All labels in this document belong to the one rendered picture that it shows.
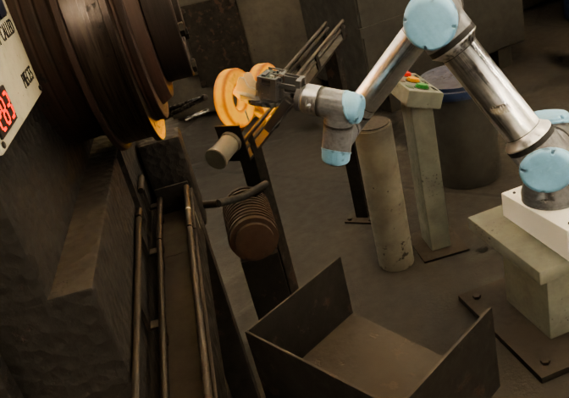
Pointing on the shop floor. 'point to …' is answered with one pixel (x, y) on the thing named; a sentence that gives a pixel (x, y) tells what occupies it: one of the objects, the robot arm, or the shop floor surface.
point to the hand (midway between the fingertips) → (233, 91)
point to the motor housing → (256, 249)
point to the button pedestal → (427, 172)
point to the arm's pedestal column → (527, 319)
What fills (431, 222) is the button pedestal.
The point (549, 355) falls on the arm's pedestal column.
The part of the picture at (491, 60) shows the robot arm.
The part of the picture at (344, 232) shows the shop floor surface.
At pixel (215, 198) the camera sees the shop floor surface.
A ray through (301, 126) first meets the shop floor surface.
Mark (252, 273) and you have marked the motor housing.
